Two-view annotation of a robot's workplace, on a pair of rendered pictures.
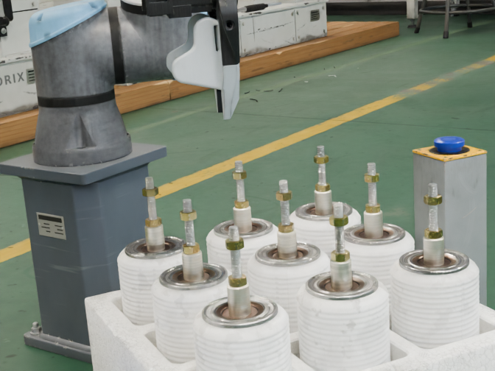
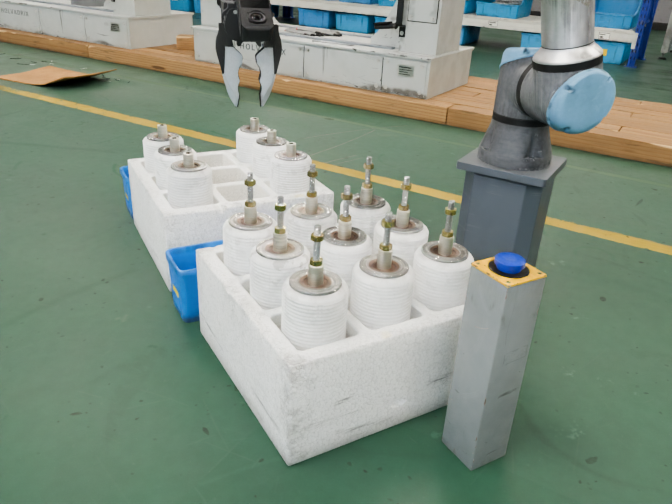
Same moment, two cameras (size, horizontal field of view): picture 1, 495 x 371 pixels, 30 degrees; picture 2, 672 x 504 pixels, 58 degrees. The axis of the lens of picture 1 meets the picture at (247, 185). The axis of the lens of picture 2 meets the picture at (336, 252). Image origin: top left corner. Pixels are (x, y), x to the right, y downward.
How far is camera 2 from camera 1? 1.31 m
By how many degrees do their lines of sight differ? 78
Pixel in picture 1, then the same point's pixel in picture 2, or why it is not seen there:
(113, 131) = (507, 148)
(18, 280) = (567, 246)
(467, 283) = (289, 299)
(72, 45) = (503, 75)
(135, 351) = not seen: hidden behind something
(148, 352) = not seen: hidden behind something
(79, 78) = (501, 101)
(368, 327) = (253, 272)
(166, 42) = (537, 94)
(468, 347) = (266, 332)
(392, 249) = (356, 274)
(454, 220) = (468, 321)
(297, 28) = not seen: outside the picture
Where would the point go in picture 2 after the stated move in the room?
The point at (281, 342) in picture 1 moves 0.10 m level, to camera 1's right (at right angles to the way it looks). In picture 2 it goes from (232, 242) to (228, 270)
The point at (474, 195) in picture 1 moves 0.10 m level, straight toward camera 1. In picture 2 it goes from (488, 316) to (412, 306)
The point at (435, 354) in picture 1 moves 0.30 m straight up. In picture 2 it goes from (260, 318) to (259, 119)
